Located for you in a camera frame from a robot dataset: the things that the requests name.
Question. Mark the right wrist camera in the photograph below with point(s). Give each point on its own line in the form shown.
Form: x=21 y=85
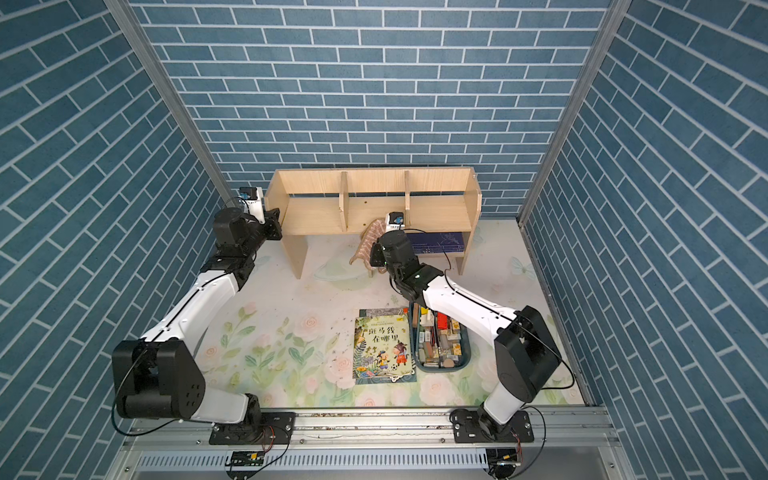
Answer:
x=395 y=221

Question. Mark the teal tray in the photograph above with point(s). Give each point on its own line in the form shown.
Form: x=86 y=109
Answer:
x=434 y=350

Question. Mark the top blue book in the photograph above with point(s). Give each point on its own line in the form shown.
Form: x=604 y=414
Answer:
x=436 y=243

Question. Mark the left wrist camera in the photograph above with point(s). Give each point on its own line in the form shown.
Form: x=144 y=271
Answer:
x=253 y=201

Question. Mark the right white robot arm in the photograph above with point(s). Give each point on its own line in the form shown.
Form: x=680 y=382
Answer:
x=526 y=355

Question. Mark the pink striped cloth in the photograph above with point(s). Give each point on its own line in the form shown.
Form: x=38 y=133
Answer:
x=365 y=247

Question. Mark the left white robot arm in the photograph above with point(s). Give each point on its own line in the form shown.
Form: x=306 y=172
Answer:
x=157 y=376

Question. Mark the red block in tray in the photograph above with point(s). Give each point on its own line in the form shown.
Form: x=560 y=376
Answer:
x=443 y=323

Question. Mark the light wooden bookshelf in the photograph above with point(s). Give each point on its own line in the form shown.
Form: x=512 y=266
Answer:
x=346 y=201

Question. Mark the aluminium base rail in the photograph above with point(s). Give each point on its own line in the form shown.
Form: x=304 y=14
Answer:
x=574 y=442

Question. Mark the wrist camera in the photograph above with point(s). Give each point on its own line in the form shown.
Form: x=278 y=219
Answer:
x=253 y=201
x=395 y=221

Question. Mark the colourful children's picture book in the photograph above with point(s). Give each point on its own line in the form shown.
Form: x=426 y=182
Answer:
x=382 y=351

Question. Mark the left green circuit board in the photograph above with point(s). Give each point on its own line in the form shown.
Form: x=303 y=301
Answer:
x=245 y=459

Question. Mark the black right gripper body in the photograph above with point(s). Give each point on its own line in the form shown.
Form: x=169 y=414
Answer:
x=379 y=259

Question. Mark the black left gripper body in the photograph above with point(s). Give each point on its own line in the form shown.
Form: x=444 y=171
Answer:
x=271 y=229

